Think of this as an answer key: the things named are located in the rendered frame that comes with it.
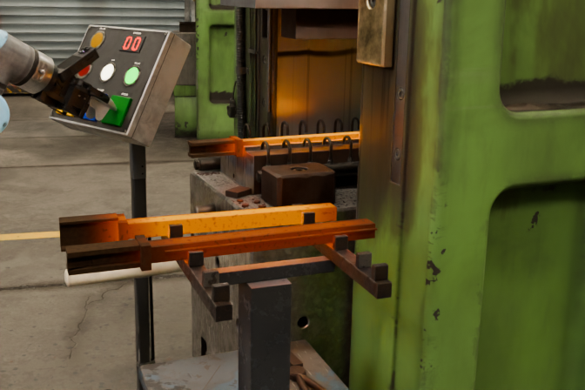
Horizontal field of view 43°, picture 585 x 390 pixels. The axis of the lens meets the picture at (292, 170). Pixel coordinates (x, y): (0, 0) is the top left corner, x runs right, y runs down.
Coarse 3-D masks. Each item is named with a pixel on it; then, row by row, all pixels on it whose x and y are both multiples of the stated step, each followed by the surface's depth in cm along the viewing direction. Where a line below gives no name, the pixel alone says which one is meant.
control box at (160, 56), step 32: (96, 32) 200; (128, 32) 192; (160, 32) 185; (96, 64) 196; (128, 64) 188; (160, 64) 182; (128, 96) 183; (160, 96) 184; (96, 128) 186; (128, 128) 179
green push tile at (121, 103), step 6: (114, 96) 185; (114, 102) 184; (120, 102) 183; (126, 102) 182; (120, 108) 182; (126, 108) 181; (108, 114) 184; (114, 114) 183; (120, 114) 181; (102, 120) 184; (108, 120) 183; (114, 120) 182; (120, 120) 180; (120, 126) 181
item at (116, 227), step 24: (72, 216) 108; (96, 216) 109; (120, 216) 110; (168, 216) 113; (192, 216) 113; (216, 216) 113; (240, 216) 114; (264, 216) 116; (288, 216) 117; (336, 216) 120; (72, 240) 107; (96, 240) 108
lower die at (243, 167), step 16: (272, 144) 152; (320, 144) 155; (336, 144) 157; (224, 160) 161; (240, 160) 152; (256, 160) 145; (272, 160) 146; (304, 160) 149; (320, 160) 151; (336, 160) 152; (240, 176) 152; (352, 176) 155; (256, 192) 146
